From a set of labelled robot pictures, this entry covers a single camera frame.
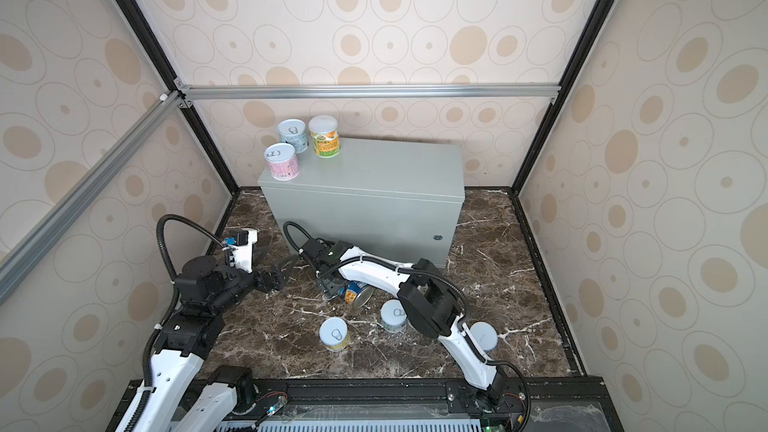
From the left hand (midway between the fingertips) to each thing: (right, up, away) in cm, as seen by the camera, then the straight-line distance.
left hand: (288, 252), depth 70 cm
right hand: (+9, -11, +21) cm, 25 cm away
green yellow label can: (+49, -23, +8) cm, 55 cm away
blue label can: (+15, -13, +13) cm, 24 cm away
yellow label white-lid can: (+9, -23, +9) cm, 26 cm away
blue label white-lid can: (+25, -19, +11) cm, 33 cm away
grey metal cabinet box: (+26, +12, +4) cm, 29 cm away
